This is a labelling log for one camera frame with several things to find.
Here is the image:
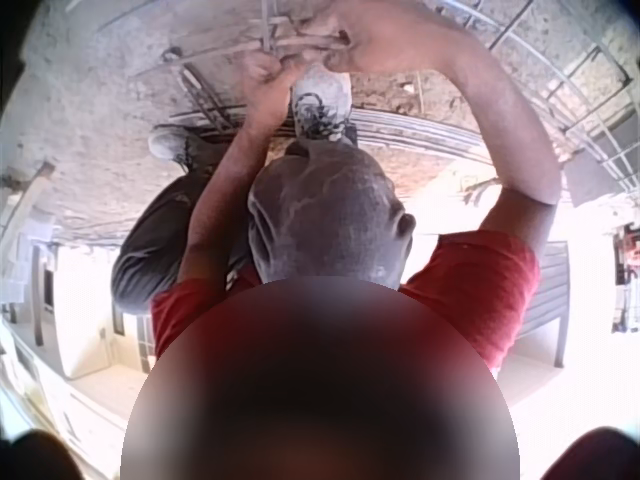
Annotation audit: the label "grey metal gate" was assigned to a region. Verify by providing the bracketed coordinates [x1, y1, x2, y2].
[512, 239, 572, 369]

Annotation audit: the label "bundle of long steel rebars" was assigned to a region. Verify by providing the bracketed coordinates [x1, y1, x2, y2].
[169, 105, 501, 164]

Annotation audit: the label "steel rebar grid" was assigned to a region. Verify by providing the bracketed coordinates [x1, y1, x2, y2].
[429, 0, 639, 194]

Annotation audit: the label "wooden planks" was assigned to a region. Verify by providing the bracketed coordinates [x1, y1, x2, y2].
[0, 159, 57, 306]

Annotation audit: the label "person's legs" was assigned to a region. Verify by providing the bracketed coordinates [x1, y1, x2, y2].
[110, 63, 417, 315]

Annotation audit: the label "person's left hand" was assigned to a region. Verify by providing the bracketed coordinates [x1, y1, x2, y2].
[239, 49, 307, 125]

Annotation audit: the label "bent steel rebar rods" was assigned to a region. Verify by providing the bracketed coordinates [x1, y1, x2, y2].
[128, 14, 351, 81]

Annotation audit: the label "short rusty rebar pieces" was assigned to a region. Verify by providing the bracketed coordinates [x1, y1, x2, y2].
[159, 47, 236, 131]

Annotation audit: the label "person's right hand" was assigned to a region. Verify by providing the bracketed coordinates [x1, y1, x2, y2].
[318, 0, 470, 75]

